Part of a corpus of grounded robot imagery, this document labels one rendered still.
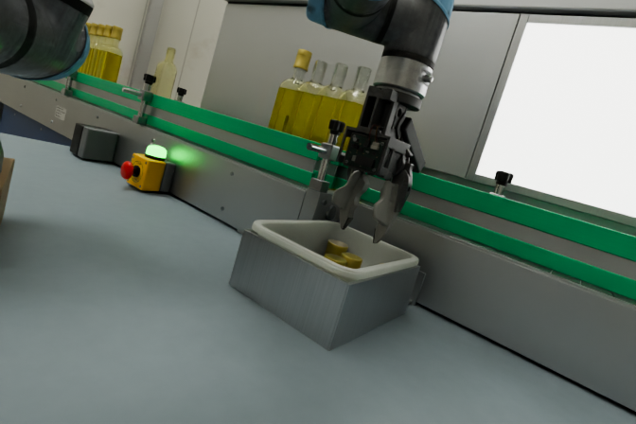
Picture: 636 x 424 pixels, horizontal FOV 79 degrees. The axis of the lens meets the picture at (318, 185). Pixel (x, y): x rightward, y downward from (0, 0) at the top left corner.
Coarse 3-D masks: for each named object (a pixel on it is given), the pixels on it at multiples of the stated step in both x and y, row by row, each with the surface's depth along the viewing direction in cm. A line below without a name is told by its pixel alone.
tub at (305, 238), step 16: (256, 224) 50; (272, 224) 54; (288, 224) 57; (304, 224) 60; (320, 224) 64; (336, 224) 67; (272, 240) 49; (288, 240) 47; (304, 240) 61; (320, 240) 65; (352, 240) 65; (368, 240) 64; (304, 256) 45; (320, 256) 44; (368, 256) 63; (384, 256) 62; (400, 256) 60; (416, 256) 59; (336, 272) 42; (352, 272) 42; (368, 272) 44; (384, 272) 48
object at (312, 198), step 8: (312, 192) 67; (320, 192) 66; (328, 192) 69; (304, 200) 68; (312, 200) 67; (320, 200) 67; (328, 200) 69; (304, 208) 68; (312, 208) 67; (320, 208) 68; (328, 208) 69; (336, 208) 72; (304, 216) 68; (312, 216) 67; (320, 216) 69; (328, 216) 70; (336, 216) 73
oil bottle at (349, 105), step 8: (352, 88) 81; (344, 96) 80; (352, 96) 79; (360, 96) 79; (336, 104) 81; (344, 104) 80; (352, 104) 79; (360, 104) 79; (336, 112) 81; (344, 112) 80; (352, 112) 79; (360, 112) 79; (344, 120) 80; (352, 120) 79; (344, 128) 79; (336, 144) 80; (344, 144) 79
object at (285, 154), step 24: (96, 96) 118; (120, 96) 110; (168, 120) 96; (192, 120) 91; (216, 120) 86; (240, 120) 81; (216, 144) 85; (240, 144) 81; (264, 144) 77; (288, 144) 74; (264, 168) 77; (288, 168) 73; (312, 168) 70
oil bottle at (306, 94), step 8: (304, 88) 86; (312, 88) 85; (320, 88) 86; (296, 96) 87; (304, 96) 86; (312, 96) 85; (296, 104) 87; (304, 104) 86; (312, 104) 85; (296, 112) 87; (304, 112) 86; (296, 120) 87; (304, 120) 86; (288, 128) 88; (296, 128) 87; (304, 128) 86
